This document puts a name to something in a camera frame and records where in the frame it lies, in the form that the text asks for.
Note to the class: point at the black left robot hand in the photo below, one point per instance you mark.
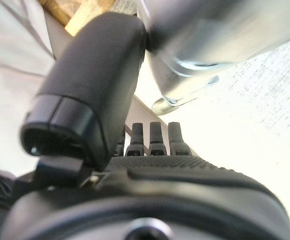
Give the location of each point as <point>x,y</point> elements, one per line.
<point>89,75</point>

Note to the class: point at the bed with grey cover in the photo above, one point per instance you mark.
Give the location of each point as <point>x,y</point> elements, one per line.
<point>9,75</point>

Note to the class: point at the silver left robot leg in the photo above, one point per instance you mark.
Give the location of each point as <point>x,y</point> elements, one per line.
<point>210,37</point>

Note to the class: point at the large grey rug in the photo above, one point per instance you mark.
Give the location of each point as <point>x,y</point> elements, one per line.
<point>260,100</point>

